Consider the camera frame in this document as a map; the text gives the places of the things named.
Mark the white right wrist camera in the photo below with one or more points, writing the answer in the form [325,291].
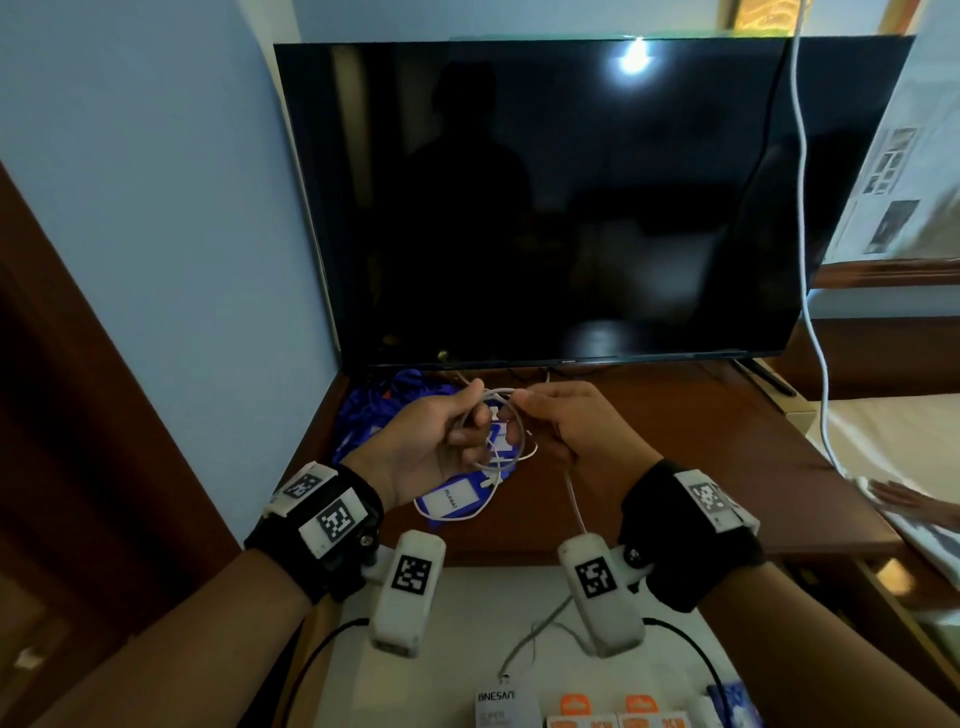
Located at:
[600,592]

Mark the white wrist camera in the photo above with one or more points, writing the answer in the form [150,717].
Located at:
[409,592]
[600,592]

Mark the white charger box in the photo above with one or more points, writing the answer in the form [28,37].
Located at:
[506,709]

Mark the wooden drawer with white bottom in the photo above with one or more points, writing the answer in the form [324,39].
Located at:
[465,637]

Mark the person's left forearm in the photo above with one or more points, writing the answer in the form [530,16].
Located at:
[187,652]

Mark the blue soap packet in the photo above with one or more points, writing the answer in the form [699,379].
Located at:
[739,709]

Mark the printed newspaper sheet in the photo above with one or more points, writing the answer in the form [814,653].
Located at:
[907,187]

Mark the black wristband with markers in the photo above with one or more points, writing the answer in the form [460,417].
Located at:
[322,525]
[690,532]

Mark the black television stand leg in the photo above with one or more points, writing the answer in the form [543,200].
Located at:
[769,379]

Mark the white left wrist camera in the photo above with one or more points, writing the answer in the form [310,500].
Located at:
[409,592]

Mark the person's right hand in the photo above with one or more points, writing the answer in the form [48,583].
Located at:
[592,427]

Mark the brown wooden side cabinet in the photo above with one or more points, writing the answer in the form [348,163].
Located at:
[885,360]

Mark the person's right forearm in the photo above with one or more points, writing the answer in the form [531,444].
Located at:
[810,660]

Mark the person's left hand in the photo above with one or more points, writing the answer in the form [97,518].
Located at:
[420,442]

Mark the orange charger box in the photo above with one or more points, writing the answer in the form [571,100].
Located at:
[574,705]
[641,705]

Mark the pile of blue ID lanyards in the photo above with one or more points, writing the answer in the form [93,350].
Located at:
[367,409]

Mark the black television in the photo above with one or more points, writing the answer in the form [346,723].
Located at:
[562,210]

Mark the white fabric sheet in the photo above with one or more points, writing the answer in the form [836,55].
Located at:
[900,435]

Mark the black right wristband with markers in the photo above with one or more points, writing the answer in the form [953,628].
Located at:
[690,532]

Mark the black left wristband with markers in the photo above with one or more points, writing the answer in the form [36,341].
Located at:
[322,525]

